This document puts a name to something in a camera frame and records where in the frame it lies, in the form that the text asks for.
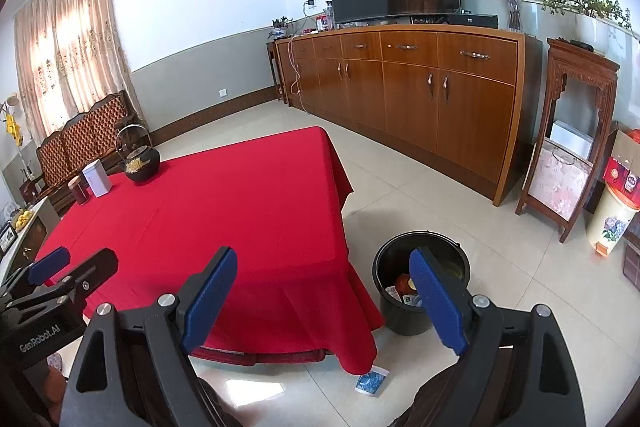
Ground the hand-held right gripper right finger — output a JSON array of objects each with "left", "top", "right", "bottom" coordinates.
[{"left": 409, "top": 247, "right": 587, "bottom": 427}]

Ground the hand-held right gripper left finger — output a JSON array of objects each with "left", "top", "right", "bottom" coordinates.
[{"left": 60, "top": 247, "right": 238, "bottom": 427}]

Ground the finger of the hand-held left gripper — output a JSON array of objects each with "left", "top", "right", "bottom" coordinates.
[
  {"left": 14, "top": 248, "right": 120, "bottom": 314},
  {"left": 0, "top": 247, "right": 71, "bottom": 304}
]

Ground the black trash bin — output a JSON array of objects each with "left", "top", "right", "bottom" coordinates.
[{"left": 372, "top": 231, "right": 473, "bottom": 337}]

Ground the light blue white packet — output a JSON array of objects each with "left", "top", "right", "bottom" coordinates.
[{"left": 354, "top": 364, "right": 390, "bottom": 397}]

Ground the white side cabinet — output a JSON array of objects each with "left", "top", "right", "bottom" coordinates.
[{"left": 0, "top": 196, "right": 62, "bottom": 293}]

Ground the dark red canister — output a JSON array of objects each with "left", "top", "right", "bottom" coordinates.
[{"left": 67, "top": 176, "right": 91, "bottom": 206}]

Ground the white tin box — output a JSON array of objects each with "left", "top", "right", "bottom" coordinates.
[{"left": 81, "top": 160, "right": 113, "bottom": 196}]

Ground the red tablecloth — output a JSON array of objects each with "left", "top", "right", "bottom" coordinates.
[{"left": 32, "top": 125, "right": 386, "bottom": 375}]

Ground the person's right leg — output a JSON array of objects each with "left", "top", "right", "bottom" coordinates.
[{"left": 390, "top": 354, "right": 468, "bottom": 427}]

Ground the black cast iron teapot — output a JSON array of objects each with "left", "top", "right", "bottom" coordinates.
[{"left": 115, "top": 124, "right": 161, "bottom": 184}]

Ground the wooden bench with patterned back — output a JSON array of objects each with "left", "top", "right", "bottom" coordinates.
[{"left": 35, "top": 89, "right": 151, "bottom": 212}]

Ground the pink floral bag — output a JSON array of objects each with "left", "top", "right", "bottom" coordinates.
[{"left": 527, "top": 138, "right": 593, "bottom": 220}]

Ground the cream floral waste bin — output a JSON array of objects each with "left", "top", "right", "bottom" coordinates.
[{"left": 586, "top": 184, "right": 638, "bottom": 260}]

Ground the dark wooden cabinet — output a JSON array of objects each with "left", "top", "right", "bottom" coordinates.
[{"left": 620, "top": 232, "right": 640, "bottom": 293}]

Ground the brown wooden sideboard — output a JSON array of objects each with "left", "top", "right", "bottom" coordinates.
[{"left": 276, "top": 27, "right": 543, "bottom": 208}]

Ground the beige patterned curtain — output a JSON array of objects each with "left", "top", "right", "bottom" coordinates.
[{"left": 12, "top": 0, "right": 146, "bottom": 148}]

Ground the cardboard box with red print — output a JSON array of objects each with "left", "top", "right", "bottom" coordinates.
[{"left": 602, "top": 127, "right": 640, "bottom": 210}]

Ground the carved wooden stand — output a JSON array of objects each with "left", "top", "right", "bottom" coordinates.
[{"left": 515, "top": 38, "right": 621, "bottom": 244}]

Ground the black set-top box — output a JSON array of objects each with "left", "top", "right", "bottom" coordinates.
[{"left": 460, "top": 13, "right": 500, "bottom": 29}]

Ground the glass vase with stems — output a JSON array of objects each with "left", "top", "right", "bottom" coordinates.
[{"left": 501, "top": 0, "right": 524, "bottom": 32}]

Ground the white cable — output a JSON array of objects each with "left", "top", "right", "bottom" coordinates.
[{"left": 286, "top": 7, "right": 307, "bottom": 112}]

